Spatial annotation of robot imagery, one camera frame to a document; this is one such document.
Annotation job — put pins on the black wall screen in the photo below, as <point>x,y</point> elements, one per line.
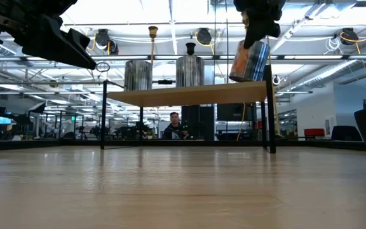
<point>234,112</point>

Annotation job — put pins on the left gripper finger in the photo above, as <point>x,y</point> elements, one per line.
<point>62,54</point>
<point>65,31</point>

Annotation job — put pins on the black office chair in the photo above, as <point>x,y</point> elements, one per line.
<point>346,133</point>

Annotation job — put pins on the black cabinet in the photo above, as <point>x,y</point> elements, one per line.
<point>199,122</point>

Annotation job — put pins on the apple cinnamon scented candle tin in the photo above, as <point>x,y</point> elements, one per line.
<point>190,71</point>
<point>249,63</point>
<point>138,76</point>

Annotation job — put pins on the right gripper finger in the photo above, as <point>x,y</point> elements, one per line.
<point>256,30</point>
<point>273,28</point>

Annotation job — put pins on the red seat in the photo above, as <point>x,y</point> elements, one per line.
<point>314,132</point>

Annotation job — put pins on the gold candlestick holder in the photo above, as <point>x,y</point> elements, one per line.
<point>152,31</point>

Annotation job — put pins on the wooden shelf with black legs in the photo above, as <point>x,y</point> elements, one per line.
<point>189,94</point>

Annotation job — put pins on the black table edge rail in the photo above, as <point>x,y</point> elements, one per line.
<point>27,145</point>

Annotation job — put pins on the person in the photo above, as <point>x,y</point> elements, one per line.
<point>174,128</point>

